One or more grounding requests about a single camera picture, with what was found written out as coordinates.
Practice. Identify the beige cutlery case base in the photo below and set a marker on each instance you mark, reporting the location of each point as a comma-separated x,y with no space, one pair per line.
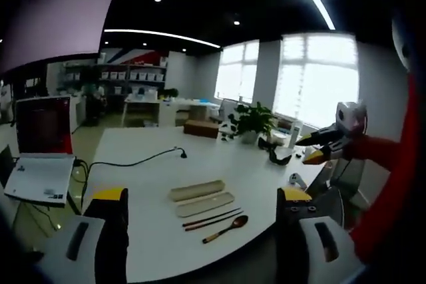
200,190

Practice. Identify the beige cutlery case lid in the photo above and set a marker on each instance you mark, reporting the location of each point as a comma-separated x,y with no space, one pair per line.
204,203

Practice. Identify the large white projection screen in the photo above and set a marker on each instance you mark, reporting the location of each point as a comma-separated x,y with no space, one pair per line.
56,14

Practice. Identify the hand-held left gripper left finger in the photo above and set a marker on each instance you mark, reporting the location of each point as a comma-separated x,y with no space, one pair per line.
100,230

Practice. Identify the white game controller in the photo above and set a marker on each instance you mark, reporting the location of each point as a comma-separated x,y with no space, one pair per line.
297,180

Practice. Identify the dark wooden chopstick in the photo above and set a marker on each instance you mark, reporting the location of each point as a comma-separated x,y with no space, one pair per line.
214,220
213,216

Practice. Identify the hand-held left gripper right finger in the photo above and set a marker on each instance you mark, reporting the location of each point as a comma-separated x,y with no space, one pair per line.
309,230

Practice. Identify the grey office chair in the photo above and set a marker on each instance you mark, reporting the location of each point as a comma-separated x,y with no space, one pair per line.
346,181

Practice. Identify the storage shelf with bins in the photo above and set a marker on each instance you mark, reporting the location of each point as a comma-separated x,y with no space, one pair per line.
116,79

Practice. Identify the wooden spoon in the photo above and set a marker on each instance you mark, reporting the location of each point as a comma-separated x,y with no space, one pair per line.
228,228

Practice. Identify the white cabinet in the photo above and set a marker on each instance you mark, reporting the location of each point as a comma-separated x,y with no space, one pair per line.
146,107

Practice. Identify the open laptop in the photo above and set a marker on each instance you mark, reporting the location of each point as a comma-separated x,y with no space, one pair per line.
41,151

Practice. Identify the black headset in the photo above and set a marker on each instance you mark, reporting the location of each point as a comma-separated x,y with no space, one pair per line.
276,154

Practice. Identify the brown cardboard box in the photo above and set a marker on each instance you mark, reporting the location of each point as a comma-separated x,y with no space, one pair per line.
201,128

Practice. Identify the potted green plant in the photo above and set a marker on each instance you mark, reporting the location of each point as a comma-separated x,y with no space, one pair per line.
253,121

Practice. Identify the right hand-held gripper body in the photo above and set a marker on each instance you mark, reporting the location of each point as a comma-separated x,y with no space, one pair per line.
350,121

